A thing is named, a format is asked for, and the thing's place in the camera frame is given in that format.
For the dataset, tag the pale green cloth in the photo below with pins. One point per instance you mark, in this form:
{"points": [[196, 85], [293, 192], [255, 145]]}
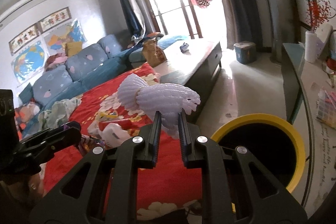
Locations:
{"points": [[59, 113]]}

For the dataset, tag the white foam fruit net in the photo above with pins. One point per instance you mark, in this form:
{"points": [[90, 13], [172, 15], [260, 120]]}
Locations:
{"points": [[162, 98]]}

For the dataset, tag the television cabinet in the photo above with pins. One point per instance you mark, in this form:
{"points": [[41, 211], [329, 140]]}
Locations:
{"points": [[309, 87]]}

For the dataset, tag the pink red clothes pile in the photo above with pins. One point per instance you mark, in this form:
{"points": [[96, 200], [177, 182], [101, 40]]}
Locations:
{"points": [[55, 61]]}

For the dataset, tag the person's left hand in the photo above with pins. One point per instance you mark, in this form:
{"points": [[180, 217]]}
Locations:
{"points": [[34, 186]]}

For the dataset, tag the world map poster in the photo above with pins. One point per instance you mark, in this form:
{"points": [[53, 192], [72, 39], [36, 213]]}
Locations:
{"points": [[29, 61]]}

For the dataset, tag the red berry branches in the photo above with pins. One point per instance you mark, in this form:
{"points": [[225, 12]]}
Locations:
{"points": [[316, 12]]}

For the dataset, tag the brown paper bag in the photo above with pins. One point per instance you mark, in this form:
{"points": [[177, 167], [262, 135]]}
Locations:
{"points": [[153, 53]]}

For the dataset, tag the small dark case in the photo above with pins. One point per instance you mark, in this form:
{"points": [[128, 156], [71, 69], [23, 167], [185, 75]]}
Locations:
{"points": [[184, 47]]}

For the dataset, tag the red floral blanket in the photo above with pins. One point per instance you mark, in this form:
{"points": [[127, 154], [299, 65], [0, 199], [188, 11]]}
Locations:
{"points": [[168, 187]]}

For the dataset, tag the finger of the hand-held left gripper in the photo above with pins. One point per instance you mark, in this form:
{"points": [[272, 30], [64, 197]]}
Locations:
{"points": [[57, 137]]}

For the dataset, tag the white leaning card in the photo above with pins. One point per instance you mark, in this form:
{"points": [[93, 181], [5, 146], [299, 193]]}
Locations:
{"points": [[325, 40]]}

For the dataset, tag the blue patterned sofa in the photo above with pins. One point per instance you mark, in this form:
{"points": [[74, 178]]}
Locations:
{"points": [[84, 64]]}

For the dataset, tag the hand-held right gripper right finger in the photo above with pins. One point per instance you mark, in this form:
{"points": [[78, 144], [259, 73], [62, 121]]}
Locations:
{"points": [[183, 140]]}

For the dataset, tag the dark wooden coffee table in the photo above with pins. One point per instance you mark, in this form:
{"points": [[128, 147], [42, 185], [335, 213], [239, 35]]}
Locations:
{"points": [[194, 64]]}

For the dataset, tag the framed embroidery picture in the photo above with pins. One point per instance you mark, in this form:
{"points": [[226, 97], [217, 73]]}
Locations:
{"points": [[55, 18], [23, 36]]}

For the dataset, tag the teal cushion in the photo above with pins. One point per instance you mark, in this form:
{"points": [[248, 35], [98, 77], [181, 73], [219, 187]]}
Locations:
{"points": [[26, 94]]}

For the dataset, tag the orange printed cushion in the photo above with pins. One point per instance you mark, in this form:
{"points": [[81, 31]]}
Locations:
{"points": [[27, 116]]}

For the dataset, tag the red snack packet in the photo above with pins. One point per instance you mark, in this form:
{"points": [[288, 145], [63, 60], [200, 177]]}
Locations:
{"points": [[119, 123]]}

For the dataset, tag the grey standing air conditioner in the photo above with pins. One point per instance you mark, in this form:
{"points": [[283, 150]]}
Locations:
{"points": [[273, 16]]}

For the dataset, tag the dark blue window curtain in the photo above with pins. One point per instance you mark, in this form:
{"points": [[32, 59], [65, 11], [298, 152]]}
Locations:
{"points": [[128, 8]]}

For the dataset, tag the yellow pillow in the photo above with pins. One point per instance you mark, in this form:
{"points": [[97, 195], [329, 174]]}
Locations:
{"points": [[73, 48]]}

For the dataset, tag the yellow rimmed trash bin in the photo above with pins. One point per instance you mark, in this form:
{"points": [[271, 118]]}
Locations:
{"points": [[262, 145]]}

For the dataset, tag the blue fabric stool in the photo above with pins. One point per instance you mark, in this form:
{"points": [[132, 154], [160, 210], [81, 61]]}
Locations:
{"points": [[244, 53]]}

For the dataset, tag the colourful bead box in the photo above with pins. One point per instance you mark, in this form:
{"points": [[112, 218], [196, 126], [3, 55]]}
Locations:
{"points": [[326, 108]]}

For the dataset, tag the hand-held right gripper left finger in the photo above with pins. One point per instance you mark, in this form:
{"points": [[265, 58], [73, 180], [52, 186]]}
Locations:
{"points": [[156, 140]]}

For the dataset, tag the country map poster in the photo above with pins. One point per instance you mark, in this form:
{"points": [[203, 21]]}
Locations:
{"points": [[60, 36]]}

